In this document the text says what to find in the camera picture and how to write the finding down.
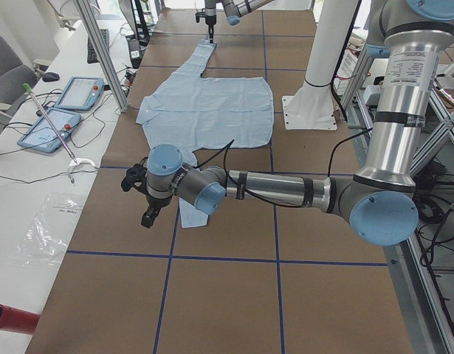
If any light blue button shirt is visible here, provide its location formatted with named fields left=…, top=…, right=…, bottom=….
left=136, top=40, right=274, bottom=227

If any clear plastic bag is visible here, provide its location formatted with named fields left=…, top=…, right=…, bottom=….
left=10, top=193, right=86, bottom=268

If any black keyboard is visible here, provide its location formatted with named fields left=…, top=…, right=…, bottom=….
left=86, top=28, right=111, bottom=64

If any lower blue teach pendant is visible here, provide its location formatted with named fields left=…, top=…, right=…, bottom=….
left=17, top=108, right=81, bottom=153

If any blue teach pendant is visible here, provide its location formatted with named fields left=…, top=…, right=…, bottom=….
left=54, top=77, right=104, bottom=111
left=17, top=108, right=81, bottom=153

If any upper blue teach pendant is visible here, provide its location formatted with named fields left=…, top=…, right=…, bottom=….
left=54, top=77, right=104, bottom=111

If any black computer mouse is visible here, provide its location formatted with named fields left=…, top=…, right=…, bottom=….
left=41, top=72, right=60, bottom=83

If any red cylinder bottle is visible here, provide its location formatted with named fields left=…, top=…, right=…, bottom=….
left=0, top=304, right=40, bottom=335

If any metal rod green tip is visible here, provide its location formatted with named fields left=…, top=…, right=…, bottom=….
left=22, top=83, right=78, bottom=164

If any grey office chair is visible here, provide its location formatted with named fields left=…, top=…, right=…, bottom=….
left=0, top=36, right=38, bottom=118

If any white curved bracket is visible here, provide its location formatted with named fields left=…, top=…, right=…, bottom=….
left=66, top=157, right=96, bottom=184

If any aluminium frame post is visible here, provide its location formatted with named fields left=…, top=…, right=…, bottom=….
left=74, top=0, right=128, bottom=113

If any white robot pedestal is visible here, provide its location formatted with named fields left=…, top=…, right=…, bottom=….
left=282, top=0, right=360, bottom=131

